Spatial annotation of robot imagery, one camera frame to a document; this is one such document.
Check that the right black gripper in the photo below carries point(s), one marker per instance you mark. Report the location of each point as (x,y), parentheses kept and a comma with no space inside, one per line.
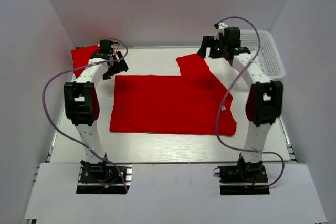
(210,41)

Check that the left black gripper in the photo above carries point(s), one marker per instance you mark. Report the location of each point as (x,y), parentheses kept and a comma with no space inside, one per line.
(121,66)

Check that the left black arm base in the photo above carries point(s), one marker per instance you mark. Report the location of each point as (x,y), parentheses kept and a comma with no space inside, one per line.
(105,179)

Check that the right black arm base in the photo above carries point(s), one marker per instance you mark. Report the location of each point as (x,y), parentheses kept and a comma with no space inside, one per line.
(232,183)

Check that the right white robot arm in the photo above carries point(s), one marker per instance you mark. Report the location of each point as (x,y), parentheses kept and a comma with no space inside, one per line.
(264,102)

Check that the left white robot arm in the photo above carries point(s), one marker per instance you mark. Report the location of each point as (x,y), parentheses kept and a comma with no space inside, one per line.
(91,65)

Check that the folded red t shirt stack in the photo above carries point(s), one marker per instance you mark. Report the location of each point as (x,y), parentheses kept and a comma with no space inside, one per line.
(81,56)

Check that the white plastic basket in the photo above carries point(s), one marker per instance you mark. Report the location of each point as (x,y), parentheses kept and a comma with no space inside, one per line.
(268,58)

